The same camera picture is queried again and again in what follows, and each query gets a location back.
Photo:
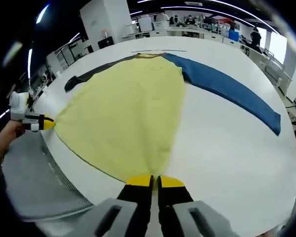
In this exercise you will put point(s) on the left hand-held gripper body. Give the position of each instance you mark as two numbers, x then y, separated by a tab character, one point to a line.
19	106

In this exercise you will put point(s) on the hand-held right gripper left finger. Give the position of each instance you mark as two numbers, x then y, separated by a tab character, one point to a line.
128	207

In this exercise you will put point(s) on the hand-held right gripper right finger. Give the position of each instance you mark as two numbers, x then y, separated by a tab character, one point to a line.
187	214

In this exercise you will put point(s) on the yellow garment with dark sleeves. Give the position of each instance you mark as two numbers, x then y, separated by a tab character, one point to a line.
123	111

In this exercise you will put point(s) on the white template strip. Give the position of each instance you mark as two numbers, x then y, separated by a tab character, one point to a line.
160	51

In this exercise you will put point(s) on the person's left hand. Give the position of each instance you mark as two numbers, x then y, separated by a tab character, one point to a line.
10	135

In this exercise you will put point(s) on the short ceiling light strip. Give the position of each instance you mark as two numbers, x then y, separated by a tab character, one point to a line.
42	13
29	64

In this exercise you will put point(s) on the black cabinet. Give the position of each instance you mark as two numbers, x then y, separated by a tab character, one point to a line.
105	42

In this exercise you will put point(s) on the white square column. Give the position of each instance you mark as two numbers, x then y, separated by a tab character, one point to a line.
103	22

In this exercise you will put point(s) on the white appliance box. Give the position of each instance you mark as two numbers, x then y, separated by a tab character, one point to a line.
145	24

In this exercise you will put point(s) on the white plastic crate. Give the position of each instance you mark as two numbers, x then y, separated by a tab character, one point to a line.
160	25

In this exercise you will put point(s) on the grey office chair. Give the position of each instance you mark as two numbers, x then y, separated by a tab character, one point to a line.
278	67

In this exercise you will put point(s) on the long white counter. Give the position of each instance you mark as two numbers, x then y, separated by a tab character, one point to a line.
199	34

